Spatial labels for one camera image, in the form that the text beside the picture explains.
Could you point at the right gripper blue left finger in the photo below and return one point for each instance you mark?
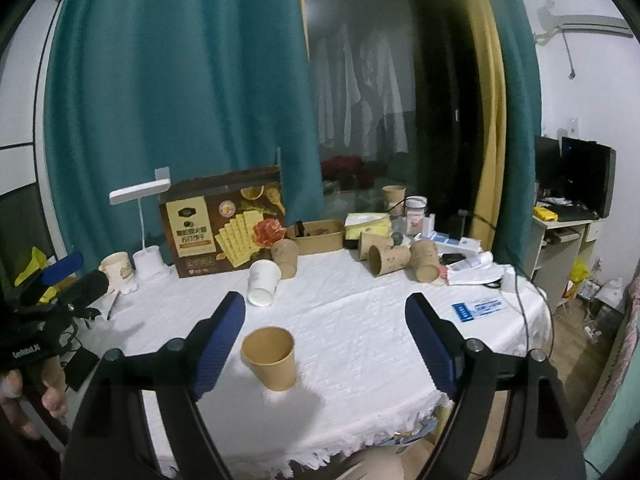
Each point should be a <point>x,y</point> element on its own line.
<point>111,438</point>

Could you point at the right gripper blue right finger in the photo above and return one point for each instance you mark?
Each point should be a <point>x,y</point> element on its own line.
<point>538,437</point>

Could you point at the brown paper cup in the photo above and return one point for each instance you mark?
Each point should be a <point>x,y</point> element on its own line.
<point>269,353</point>

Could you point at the left hand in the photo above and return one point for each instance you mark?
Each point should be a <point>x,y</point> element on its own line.
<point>21,393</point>

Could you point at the yellow plastic bag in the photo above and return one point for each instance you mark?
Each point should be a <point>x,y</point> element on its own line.
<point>38,261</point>

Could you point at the cream printed mug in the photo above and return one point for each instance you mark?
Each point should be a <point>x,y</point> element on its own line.
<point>119,272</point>

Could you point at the white desk lamp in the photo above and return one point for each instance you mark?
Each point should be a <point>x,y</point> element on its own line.
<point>148,260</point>

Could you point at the blue white leaflet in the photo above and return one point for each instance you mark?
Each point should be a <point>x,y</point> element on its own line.
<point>472,310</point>

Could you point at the white papers pile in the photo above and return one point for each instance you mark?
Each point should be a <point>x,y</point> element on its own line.
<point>480,269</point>

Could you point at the white computer desk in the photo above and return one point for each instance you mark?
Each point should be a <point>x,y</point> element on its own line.
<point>554,247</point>

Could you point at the teal right curtain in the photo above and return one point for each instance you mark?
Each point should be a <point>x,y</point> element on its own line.
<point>523,126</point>

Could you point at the teal curtain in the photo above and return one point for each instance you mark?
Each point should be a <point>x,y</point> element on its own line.
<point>200,87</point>
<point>523,126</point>

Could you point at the brown biscuit box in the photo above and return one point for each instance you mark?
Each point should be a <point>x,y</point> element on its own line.
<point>223,223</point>

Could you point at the lying brown cup right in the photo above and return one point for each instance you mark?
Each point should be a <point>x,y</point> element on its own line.
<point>424,261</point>

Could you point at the lying brown cup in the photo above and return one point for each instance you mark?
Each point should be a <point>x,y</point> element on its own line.
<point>424,261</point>
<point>368,240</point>
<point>385,260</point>

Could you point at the white tablecloth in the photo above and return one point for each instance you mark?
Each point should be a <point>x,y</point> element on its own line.
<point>360,377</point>

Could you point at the white paper cup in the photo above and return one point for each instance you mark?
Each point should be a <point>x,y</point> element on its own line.
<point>263,281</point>

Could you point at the yellow curtain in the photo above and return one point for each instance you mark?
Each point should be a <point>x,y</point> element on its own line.
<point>493,96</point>

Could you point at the yellow object on desk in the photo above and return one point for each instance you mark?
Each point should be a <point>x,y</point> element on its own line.
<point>545,214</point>

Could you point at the lying brown cup front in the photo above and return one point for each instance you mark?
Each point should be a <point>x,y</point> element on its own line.
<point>385,260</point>

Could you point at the small white bottle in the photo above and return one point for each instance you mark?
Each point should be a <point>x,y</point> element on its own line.
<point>428,226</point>

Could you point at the upright cup near box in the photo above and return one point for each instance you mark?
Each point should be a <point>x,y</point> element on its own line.
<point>284,253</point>

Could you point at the lying brown cup back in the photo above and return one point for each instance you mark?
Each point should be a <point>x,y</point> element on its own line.
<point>368,240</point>

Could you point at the clear jar white lid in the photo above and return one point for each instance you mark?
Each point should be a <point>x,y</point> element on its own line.
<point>415,214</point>

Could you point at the black monitor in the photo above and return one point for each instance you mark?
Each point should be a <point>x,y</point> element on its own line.
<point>575,177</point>

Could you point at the yellow tissue pack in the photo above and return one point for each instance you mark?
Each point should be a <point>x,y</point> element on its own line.
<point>376,223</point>

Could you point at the brown cup at window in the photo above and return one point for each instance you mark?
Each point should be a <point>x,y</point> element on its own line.
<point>394,198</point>

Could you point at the brown cardboard tray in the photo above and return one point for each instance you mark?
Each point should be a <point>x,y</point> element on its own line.
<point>317,237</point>

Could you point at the teal left curtain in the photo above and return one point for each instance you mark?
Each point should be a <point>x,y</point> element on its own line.
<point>200,87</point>

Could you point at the white air conditioner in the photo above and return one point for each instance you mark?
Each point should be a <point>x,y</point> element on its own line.
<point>553,24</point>

